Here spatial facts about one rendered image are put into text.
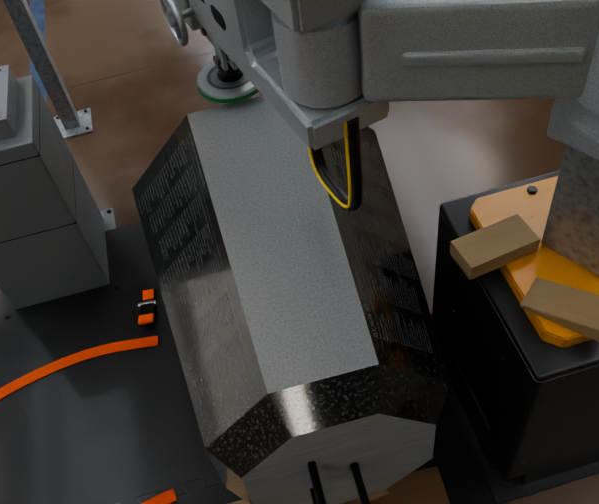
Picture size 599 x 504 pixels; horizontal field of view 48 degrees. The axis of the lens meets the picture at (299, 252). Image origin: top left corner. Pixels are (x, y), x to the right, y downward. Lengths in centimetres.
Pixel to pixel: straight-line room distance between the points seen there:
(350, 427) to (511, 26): 88
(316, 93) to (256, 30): 26
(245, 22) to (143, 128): 212
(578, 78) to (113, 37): 337
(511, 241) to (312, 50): 75
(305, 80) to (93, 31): 322
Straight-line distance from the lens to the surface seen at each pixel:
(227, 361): 165
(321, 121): 143
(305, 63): 137
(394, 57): 135
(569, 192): 170
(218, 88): 217
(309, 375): 152
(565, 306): 173
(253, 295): 166
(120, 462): 251
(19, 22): 347
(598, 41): 138
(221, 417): 164
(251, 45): 160
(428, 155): 322
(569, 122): 154
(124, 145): 357
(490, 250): 177
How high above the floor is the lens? 219
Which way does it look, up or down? 50 degrees down
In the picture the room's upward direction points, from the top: 10 degrees counter-clockwise
